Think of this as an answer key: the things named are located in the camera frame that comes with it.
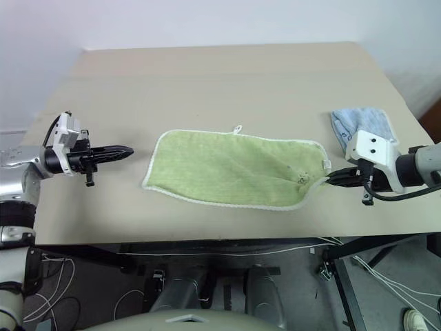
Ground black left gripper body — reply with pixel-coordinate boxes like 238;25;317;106
67;129;101;188

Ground white floor cable bundle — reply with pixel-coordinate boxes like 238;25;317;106
350;254;441;331

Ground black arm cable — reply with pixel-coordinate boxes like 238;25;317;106
369;184;441;202
42;114;63;148

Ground green towel with white trim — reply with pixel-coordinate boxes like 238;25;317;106
141;124;333;212

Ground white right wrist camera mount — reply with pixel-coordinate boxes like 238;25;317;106
345;130;406;194

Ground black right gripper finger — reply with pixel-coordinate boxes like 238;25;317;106
326;176;361;189
328;167;360;181

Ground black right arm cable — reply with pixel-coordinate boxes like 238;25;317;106
369;184;441;202

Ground folded light blue towel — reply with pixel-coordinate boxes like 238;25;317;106
330;107;400;160

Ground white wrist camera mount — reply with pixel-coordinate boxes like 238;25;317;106
52;112;83;175
345;130;406;194

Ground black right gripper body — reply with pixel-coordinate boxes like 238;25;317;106
353;159;394;207

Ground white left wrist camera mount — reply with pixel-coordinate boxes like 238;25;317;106
52;112;83;175

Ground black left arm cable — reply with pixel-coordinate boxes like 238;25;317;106
42;114;63;148

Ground grey robot torso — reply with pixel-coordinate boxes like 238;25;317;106
81;308;287;331

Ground black table frame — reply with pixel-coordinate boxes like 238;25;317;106
34;231;441;331

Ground thin white cord under table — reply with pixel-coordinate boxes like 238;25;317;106
119;240;342;258

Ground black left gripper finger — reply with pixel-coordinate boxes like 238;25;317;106
92;152;134;163
92;146;134;156

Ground white floor cables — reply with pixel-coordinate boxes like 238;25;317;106
23;252;77;322

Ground white shoe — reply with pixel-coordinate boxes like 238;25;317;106
403;308;429;331

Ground dark grey rounded robot leg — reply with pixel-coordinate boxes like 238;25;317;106
245;264;287;329
150;268;208;313

